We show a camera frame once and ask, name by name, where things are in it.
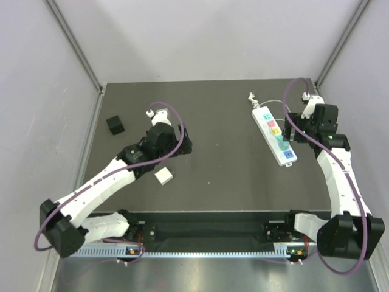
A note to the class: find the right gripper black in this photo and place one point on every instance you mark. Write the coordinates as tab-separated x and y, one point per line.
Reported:
295	118

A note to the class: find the teal charger plug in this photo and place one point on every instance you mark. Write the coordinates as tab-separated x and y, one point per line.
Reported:
284	146

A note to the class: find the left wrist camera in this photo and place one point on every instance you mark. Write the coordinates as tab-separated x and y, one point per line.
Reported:
159	116

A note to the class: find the white charger adapter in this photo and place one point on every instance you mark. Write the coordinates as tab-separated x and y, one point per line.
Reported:
163	176

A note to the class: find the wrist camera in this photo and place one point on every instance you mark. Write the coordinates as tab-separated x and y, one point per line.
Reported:
159	116
310	100

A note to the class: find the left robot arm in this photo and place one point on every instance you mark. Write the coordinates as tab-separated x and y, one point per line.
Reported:
67	224

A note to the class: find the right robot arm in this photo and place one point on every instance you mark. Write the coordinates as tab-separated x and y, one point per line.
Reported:
351	232

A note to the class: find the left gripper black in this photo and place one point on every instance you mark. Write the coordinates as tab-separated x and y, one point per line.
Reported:
184	148

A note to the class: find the aluminium frame post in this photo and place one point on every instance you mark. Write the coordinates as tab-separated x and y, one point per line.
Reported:
351	24
71	39

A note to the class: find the white power strip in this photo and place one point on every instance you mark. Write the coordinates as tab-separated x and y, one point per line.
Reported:
272	134

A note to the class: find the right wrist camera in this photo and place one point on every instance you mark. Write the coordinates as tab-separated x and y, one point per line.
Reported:
310	100

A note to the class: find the right aluminium frame post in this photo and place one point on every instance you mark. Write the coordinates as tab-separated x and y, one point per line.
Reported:
351	24

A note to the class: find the left aluminium frame post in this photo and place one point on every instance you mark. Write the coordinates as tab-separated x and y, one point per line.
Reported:
71	39

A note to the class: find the black cube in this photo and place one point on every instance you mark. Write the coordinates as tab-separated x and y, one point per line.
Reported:
115	125

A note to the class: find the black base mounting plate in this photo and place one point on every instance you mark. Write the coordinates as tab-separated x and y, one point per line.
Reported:
218	231

